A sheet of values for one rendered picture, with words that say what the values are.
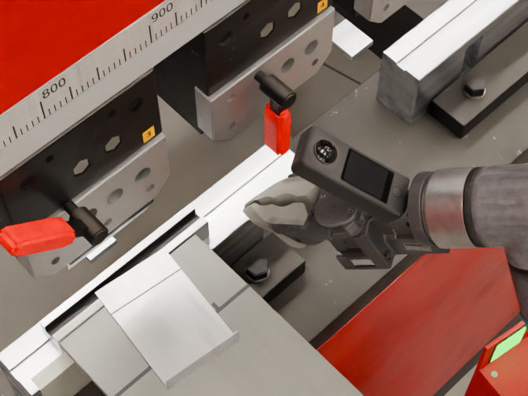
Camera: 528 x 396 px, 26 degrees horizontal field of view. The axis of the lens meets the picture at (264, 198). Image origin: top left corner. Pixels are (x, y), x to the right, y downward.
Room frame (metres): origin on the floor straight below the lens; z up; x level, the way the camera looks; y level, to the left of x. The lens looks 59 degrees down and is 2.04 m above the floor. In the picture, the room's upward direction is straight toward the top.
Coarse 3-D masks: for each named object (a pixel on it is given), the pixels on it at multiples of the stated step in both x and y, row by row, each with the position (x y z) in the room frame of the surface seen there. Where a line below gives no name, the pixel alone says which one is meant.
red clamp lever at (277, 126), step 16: (256, 80) 0.60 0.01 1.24; (272, 80) 0.59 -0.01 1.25; (272, 96) 0.58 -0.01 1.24; (288, 96) 0.58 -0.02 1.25; (272, 112) 0.58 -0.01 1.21; (288, 112) 0.59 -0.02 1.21; (272, 128) 0.58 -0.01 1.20; (288, 128) 0.58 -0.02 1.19; (272, 144) 0.58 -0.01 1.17; (288, 144) 0.58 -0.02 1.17
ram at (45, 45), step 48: (0, 0) 0.47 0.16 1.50; (48, 0) 0.49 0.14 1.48; (96, 0) 0.51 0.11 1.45; (144, 0) 0.54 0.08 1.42; (240, 0) 0.60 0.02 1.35; (0, 48) 0.46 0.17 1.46; (48, 48) 0.48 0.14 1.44; (96, 48) 0.51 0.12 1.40; (144, 48) 0.53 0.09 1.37; (0, 96) 0.45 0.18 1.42; (96, 96) 0.50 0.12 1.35
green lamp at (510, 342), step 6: (522, 330) 0.55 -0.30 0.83; (516, 336) 0.54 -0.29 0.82; (504, 342) 0.53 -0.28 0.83; (510, 342) 0.54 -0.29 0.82; (516, 342) 0.55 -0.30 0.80; (498, 348) 0.53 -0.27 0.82; (504, 348) 0.54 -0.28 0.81; (510, 348) 0.54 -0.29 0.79; (498, 354) 0.53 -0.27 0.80; (492, 360) 0.53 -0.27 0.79
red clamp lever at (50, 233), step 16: (64, 208) 0.46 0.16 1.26; (80, 208) 0.46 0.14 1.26; (16, 224) 0.42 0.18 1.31; (32, 224) 0.42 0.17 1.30; (48, 224) 0.43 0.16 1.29; (64, 224) 0.43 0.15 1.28; (80, 224) 0.44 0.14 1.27; (96, 224) 0.44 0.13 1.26; (0, 240) 0.40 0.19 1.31; (16, 240) 0.40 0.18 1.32; (32, 240) 0.41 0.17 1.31; (48, 240) 0.41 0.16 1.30; (64, 240) 0.42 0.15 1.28; (96, 240) 0.43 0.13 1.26; (16, 256) 0.39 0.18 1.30
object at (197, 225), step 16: (192, 208) 0.61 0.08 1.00; (176, 224) 0.59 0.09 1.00; (192, 224) 0.59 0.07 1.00; (208, 224) 0.60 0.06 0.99; (144, 240) 0.57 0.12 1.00; (160, 240) 0.58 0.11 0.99; (176, 240) 0.57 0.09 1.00; (128, 256) 0.55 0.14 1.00; (144, 256) 0.56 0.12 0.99; (112, 272) 0.54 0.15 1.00; (96, 288) 0.52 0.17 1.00; (64, 304) 0.50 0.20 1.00; (80, 304) 0.50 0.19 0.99; (48, 320) 0.48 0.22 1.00; (64, 320) 0.49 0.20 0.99; (48, 336) 0.47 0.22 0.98
